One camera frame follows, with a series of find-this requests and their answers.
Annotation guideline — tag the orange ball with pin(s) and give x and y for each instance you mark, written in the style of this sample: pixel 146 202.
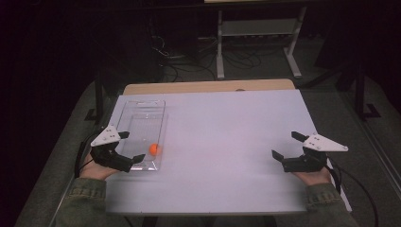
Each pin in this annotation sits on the orange ball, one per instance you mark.
pixel 153 149

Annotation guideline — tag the aluminium rail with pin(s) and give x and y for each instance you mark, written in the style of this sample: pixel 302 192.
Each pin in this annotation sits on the aluminium rail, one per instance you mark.
pixel 372 135

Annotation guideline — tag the clear plastic container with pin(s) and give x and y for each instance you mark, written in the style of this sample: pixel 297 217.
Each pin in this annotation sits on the clear plastic container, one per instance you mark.
pixel 142 126

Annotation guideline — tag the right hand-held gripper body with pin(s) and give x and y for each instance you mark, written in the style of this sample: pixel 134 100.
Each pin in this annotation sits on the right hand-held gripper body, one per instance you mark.
pixel 304 163

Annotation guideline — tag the white metal desk frame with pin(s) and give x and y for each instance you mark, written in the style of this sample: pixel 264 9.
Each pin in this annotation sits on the white metal desk frame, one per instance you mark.
pixel 258 28

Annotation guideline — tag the person's right hand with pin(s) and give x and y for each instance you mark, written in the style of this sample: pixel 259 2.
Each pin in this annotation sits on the person's right hand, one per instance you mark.
pixel 315 178

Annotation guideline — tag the black metal stand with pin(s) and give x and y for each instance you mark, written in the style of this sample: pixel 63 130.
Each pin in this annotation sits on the black metal stand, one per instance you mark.
pixel 361 94
pixel 98 94

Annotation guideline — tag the white board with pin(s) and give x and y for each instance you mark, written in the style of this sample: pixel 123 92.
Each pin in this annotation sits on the white board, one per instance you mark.
pixel 236 126

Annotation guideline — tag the person's left hand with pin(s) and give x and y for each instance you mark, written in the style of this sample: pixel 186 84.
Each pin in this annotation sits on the person's left hand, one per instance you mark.
pixel 94 170

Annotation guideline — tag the wooden table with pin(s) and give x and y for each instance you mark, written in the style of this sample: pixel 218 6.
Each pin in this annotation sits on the wooden table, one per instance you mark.
pixel 189 86

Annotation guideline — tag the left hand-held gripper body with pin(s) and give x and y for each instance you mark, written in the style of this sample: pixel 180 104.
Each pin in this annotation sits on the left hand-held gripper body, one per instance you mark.
pixel 110 157

